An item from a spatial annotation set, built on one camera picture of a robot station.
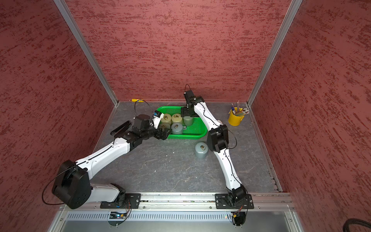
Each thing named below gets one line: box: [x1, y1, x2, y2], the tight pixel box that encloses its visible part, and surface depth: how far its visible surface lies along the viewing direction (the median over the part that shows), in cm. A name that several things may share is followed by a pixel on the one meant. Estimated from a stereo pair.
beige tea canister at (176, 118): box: [171, 113, 183, 125], surface depth 102 cm
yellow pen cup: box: [228, 106, 245, 127], surface depth 105 cm
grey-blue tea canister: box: [194, 141, 209, 160], surface depth 87 cm
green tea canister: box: [182, 116, 194, 127], surface depth 105 cm
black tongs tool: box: [110, 120, 132, 136], surface depth 103 cm
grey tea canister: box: [171, 122, 184, 135], surface depth 96 cm
